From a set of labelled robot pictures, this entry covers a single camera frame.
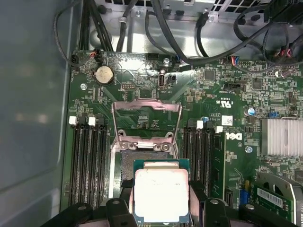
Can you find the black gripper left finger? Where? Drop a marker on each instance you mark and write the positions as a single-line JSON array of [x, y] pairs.
[[118, 212]]

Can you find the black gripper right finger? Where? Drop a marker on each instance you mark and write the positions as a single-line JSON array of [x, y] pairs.
[[217, 212]]

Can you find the silver CPU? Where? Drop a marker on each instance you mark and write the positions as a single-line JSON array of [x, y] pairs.
[[161, 194]]

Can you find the metal socket cover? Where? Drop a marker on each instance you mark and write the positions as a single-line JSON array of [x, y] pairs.
[[151, 104]]

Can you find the CPU socket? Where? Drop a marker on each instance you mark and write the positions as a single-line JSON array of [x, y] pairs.
[[126, 165]]

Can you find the black expansion slot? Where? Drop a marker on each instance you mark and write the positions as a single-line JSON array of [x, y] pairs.
[[229, 197]]

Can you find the black graphics card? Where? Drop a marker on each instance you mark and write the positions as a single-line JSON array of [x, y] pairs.
[[270, 184]]

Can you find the silver chipset heatsink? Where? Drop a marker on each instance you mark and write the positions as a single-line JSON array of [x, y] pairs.
[[281, 137]]

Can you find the green motherboard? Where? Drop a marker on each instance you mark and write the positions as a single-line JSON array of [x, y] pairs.
[[201, 104]]

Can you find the black PC case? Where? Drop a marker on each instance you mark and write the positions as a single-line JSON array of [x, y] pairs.
[[28, 118]]

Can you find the silver coin battery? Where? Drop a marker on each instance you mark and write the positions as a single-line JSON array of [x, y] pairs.
[[104, 75]]

